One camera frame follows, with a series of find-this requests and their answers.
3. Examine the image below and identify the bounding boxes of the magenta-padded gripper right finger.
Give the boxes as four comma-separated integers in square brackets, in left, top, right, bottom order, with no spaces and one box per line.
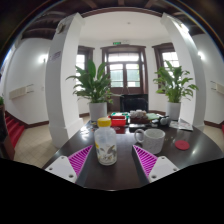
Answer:
[130,144,181,186]

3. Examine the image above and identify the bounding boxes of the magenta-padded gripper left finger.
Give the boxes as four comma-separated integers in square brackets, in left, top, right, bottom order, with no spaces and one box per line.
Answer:
[44,144,96,186]

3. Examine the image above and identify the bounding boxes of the clear bottle with yellow cap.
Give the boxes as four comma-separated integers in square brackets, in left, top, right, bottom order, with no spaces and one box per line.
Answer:
[93,117,118,167]

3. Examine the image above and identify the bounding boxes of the white speckled mug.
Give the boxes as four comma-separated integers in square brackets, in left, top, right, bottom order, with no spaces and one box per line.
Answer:
[134,128,166,155]

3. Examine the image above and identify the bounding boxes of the flat round red coaster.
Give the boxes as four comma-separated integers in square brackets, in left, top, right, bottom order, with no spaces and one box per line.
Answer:
[174,139,191,151]

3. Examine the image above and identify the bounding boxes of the dark grey headphones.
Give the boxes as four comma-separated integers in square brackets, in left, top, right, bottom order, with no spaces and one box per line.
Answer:
[151,115,172,128]

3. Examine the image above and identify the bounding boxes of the red carpeted staircase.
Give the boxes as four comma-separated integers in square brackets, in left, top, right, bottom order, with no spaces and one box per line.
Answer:
[4,111,26,149]

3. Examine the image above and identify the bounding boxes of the red box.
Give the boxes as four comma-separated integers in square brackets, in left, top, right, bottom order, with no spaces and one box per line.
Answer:
[110,115,128,127]

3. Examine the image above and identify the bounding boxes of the dark wooden cabinet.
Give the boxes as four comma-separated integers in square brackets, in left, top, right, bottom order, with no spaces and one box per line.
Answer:
[0,103,16,161]

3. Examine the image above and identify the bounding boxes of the green flat box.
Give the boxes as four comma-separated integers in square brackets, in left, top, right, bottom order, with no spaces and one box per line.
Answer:
[110,112,130,118]

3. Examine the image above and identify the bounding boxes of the black chair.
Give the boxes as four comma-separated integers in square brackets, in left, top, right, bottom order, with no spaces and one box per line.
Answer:
[119,93,149,113]

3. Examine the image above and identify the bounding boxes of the leafy plant in white pot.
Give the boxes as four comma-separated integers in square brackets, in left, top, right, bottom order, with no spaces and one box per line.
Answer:
[65,59,116,123]
[153,60,199,122]

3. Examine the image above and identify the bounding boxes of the dark wooden glazed double door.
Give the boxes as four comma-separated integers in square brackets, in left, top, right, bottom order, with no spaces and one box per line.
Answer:
[100,44,149,95]

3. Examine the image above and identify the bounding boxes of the dark wooden framed window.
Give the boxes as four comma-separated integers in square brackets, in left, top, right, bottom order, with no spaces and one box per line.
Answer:
[75,45,95,83]
[152,42,181,91]

